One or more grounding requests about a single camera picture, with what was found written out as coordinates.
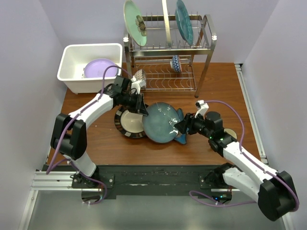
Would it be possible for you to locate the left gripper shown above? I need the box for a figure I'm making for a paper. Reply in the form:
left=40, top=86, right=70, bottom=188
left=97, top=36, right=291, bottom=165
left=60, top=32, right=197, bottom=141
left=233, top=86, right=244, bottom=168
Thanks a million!
left=121, top=92, right=149, bottom=116

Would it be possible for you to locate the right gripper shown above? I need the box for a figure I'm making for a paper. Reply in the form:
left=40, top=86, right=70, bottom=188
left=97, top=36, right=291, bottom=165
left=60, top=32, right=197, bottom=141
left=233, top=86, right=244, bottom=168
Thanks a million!
left=174, top=112, right=212, bottom=139

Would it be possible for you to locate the black rimmed cream plate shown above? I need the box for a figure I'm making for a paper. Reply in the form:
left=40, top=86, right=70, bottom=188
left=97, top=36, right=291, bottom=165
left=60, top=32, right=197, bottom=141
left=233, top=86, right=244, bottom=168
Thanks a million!
left=114, top=106, right=146, bottom=138

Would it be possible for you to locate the dark blue branch plate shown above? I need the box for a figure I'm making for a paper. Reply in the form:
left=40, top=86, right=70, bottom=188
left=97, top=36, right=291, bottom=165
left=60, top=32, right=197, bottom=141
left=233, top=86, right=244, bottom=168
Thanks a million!
left=142, top=102, right=180, bottom=144

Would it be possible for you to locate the lavender bear plate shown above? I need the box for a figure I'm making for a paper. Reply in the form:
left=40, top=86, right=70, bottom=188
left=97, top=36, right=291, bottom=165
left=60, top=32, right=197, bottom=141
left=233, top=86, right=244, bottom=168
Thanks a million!
left=84, top=58, right=118, bottom=79

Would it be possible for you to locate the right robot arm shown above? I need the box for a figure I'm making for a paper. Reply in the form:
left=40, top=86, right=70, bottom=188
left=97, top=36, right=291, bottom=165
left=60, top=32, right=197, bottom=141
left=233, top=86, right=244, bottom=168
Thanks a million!
left=175, top=112, right=299, bottom=221

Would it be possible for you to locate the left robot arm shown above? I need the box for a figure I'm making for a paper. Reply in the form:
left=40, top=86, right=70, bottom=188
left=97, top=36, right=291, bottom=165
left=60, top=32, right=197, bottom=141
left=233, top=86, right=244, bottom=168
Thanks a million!
left=47, top=76, right=148, bottom=188

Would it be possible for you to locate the dark teal bottom dish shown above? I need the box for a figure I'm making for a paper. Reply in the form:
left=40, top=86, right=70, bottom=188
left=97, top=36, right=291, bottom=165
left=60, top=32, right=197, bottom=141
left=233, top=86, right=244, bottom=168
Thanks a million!
left=174, top=108, right=187, bottom=145

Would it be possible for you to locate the red patterned bowl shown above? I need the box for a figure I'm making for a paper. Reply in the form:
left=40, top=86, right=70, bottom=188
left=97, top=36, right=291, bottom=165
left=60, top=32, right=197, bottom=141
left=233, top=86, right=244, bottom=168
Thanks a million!
left=134, top=69, right=147, bottom=89

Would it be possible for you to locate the beige paper cup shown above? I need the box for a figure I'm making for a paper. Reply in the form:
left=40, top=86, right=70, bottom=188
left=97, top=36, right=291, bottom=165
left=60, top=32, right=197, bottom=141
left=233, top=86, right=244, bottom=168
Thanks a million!
left=224, top=128, right=237, bottom=139

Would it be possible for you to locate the metal dish rack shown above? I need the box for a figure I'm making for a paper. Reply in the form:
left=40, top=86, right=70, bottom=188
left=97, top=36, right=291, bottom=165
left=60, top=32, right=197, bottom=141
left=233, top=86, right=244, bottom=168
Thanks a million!
left=123, top=14, right=217, bottom=97

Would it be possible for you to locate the blue zigzag bowl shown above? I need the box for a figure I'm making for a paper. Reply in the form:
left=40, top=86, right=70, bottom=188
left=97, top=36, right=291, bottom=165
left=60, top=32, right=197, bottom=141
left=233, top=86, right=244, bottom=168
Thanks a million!
left=170, top=55, right=182, bottom=73

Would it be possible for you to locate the mint flower plate in rack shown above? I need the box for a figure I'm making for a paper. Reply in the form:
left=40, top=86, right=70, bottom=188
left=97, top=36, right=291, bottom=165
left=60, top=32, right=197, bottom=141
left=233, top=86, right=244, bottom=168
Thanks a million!
left=123, top=0, right=147, bottom=46

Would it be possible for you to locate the teal plate in rack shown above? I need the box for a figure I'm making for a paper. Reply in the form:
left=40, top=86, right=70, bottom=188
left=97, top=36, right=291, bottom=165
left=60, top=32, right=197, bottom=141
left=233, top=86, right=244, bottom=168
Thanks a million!
left=175, top=0, right=194, bottom=46

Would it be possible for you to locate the beige plate in rack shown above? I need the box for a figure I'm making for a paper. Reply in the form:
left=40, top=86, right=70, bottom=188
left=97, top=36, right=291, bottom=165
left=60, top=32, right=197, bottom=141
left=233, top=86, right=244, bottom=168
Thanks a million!
left=162, top=0, right=172, bottom=47

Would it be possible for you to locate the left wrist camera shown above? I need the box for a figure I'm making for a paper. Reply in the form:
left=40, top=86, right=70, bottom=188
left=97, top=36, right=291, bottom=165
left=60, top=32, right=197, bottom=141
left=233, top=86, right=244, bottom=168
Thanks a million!
left=131, top=77, right=146, bottom=94

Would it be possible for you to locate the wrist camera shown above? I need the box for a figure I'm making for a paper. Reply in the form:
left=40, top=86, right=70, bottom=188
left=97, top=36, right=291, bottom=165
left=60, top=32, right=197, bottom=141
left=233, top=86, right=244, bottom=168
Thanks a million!
left=131, top=77, right=146, bottom=94
left=195, top=100, right=209, bottom=118

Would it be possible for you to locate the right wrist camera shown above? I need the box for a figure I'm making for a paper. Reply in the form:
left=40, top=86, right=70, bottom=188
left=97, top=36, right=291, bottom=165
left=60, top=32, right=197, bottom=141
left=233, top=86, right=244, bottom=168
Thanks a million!
left=195, top=100, right=209, bottom=118

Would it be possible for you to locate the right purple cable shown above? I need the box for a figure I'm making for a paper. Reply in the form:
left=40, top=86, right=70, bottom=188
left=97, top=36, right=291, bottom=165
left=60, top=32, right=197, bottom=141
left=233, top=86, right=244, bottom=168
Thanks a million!
left=189, top=100, right=300, bottom=213

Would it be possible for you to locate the purple cable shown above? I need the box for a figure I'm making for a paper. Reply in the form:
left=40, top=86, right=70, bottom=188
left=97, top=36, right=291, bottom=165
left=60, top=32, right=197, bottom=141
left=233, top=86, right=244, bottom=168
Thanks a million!
left=189, top=100, right=300, bottom=213
left=46, top=66, right=135, bottom=206

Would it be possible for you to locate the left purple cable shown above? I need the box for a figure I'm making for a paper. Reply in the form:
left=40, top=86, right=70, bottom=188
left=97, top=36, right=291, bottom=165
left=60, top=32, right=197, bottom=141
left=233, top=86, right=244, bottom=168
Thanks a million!
left=46, top=66, right=135, bottom=206

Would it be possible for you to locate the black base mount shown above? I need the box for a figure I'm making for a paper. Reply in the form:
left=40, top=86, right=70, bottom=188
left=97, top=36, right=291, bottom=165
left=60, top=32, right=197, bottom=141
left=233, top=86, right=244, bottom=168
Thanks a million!
left=71, top=164, right=248, bottom=201

